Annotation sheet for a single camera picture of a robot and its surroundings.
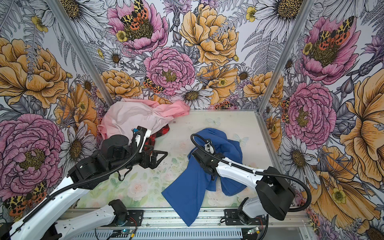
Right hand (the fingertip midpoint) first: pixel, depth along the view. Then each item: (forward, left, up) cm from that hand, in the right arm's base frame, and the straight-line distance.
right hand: (211, 161), depth 86 cm
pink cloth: (+32, +57, +6) cm, 65 cm away
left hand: (-8, +24, +22) cm, 34 cm away
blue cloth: (-14, +14, -6) cm, 21 cm away
